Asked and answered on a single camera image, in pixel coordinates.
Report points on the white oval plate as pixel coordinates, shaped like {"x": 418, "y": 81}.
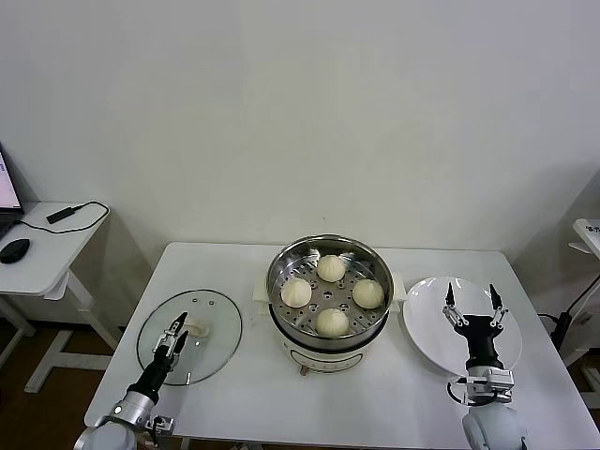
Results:
{"x": 422, "y": 319}

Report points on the white electric cooker pot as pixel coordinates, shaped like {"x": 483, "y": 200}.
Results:
{"x": 323, "y": 361}

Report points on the white desk with paper label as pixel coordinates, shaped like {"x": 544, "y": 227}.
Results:
{"x": 589, "y": 229}

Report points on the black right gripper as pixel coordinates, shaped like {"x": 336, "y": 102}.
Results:
{"x": 480, "y": 337}

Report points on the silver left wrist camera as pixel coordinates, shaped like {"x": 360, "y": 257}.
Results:
{"x": 164, "y": 424}

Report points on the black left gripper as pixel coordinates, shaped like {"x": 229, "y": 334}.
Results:
{"x": 152, "y": 375}

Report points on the black computer mouse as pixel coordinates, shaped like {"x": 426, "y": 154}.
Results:
{"x": 14, "y": 250}

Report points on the white steamed baozi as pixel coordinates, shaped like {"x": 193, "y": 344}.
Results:
{"x": 332, "y": 322}
{"x": 331, "y": 268}
{"x": 368, "y": 294}
{"x": 296, "y": 293}

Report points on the perforated steel steamer basket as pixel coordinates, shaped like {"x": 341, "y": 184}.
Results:
{"x": 328, "y": 300}

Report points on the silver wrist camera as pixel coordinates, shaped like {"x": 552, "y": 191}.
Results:
{"x": 492, "y": 382}
{"x": 164, "y": 424}

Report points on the black rectangular adapter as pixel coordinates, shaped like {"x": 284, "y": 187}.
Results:
{"x": 63, "y": 214}

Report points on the black laptop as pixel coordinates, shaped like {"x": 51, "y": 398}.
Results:
{"x": 7, "y": 187}

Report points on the white side desk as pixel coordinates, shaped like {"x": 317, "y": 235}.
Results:
{"x": 56, "y": 253}

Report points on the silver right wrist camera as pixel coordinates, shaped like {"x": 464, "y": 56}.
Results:
{"x": 492, "y": 382}

